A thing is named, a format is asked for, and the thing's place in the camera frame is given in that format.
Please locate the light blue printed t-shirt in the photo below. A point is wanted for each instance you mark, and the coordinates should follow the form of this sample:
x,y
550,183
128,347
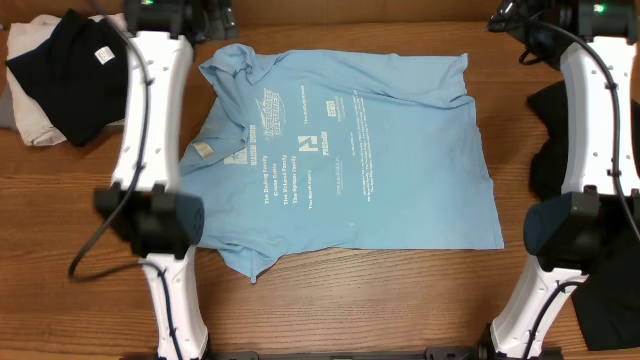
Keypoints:
x,y
312,149

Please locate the grey folded garment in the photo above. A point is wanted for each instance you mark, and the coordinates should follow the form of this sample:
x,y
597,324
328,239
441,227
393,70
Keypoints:
x,y
7,118

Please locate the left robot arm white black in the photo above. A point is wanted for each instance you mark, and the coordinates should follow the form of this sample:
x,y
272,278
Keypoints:
x,y
144,204

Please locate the black garment pile right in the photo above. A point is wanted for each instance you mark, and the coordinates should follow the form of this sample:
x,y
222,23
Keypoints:
x,y
607,304

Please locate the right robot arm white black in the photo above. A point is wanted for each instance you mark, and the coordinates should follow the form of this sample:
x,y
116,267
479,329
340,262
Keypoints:
x,y
593,44

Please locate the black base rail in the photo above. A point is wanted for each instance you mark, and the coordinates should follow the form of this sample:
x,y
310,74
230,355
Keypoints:
x,y
438,353

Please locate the black folded shirt on stack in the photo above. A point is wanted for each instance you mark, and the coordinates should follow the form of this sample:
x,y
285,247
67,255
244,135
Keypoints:
x,y
78,76

